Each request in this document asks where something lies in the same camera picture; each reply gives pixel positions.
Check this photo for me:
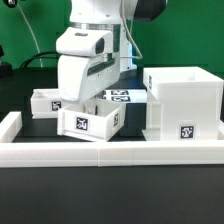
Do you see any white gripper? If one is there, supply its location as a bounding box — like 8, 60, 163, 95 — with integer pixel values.
56, 27, 120, 115

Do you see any white drawer front one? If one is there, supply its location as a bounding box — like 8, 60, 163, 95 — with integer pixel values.
57, 98, 126, 142

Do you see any white drawer one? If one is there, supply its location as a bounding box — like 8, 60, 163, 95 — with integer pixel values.
57, 98, 126, 142
30, 88, 68, 119

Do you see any white drawer cabinet box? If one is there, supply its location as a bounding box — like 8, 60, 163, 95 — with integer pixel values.
143, 67, 224, 141

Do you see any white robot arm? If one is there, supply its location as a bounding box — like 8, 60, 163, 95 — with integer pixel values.
56, 0, 168, 114

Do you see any white drawer rear one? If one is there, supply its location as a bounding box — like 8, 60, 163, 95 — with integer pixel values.
30, 88, 68, 119

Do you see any printed marker sheet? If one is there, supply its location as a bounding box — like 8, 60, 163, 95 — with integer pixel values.
102, 89, 147, 103

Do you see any black device at left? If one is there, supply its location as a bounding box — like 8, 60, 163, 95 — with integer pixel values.
0, 45, 13, 78

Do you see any black cable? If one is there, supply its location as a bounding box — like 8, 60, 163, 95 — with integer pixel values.
19, 49, 60, 69

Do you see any white U-shaped border frame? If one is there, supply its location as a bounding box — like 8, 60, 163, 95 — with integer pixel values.
0, 112, 224, 168

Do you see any white cable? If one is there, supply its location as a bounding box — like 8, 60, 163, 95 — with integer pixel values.
15, 2, 45, 69

